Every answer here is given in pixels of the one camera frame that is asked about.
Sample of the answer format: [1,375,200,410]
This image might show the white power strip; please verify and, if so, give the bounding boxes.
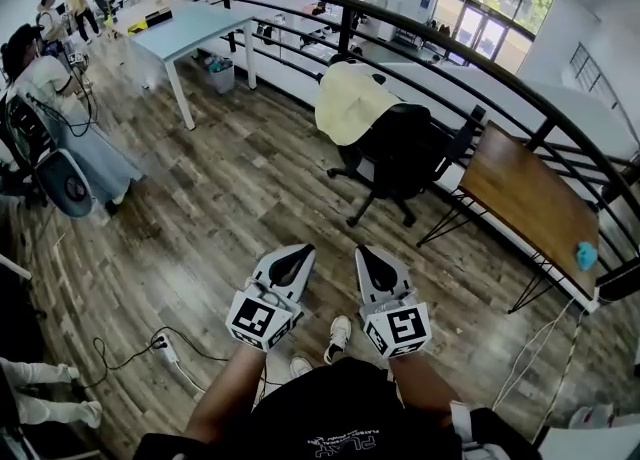
[148,335,180,364]

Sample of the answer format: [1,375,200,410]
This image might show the person's black shirt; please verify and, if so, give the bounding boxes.
[133,356,532,460]

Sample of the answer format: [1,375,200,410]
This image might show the grey waste bin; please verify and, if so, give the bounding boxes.
[206,57,236,95]

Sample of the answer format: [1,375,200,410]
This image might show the light blue table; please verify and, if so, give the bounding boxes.
[130,0,259,131]

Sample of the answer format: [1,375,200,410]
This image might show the brown wooden side table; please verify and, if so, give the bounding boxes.
[416,120,601,315]

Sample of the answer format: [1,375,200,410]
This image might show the person's right forearm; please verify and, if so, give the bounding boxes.
[389,355,465,422]

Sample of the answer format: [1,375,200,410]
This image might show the pale yellow clothing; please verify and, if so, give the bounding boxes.
[313,60,404,147]

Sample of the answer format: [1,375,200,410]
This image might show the glass entrance door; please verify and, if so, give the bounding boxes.
[452,0,514,67]

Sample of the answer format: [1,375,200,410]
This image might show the white cable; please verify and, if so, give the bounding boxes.
[492,297,581,412]

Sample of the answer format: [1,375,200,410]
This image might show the red white shoes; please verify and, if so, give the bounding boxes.
[568,403,620,430]

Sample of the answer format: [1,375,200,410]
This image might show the yellow black box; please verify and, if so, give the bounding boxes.
[126,6,174,37]

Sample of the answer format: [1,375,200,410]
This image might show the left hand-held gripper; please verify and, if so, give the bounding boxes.
[225,243,317,352]

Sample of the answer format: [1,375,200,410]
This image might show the black stair railing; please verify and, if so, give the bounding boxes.
[568,41,632,117]

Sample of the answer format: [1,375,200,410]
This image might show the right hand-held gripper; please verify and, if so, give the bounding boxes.
[355,246,433,360]

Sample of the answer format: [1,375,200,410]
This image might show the black power cable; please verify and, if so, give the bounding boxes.
[82,326,231,392]

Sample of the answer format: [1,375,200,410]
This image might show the person's white shoe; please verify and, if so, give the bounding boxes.
[323,315,353,366]
[289,355,315,379]

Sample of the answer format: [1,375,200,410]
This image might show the small blue cloth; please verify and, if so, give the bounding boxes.
[573,241,599,271]

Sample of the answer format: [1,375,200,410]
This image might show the yellow black braided cable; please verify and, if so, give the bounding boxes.
[533,311,584,444]

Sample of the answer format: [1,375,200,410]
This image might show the black office chair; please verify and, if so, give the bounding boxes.
[326,52,475,228]

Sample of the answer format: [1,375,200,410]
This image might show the white wrist strap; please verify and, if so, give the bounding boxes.
[448,399,475,451]

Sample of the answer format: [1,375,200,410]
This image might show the black curved metal railing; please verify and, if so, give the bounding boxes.
[162,0,640,302]

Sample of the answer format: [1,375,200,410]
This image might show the person's left forearm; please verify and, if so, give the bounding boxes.
[184,345,267,444]

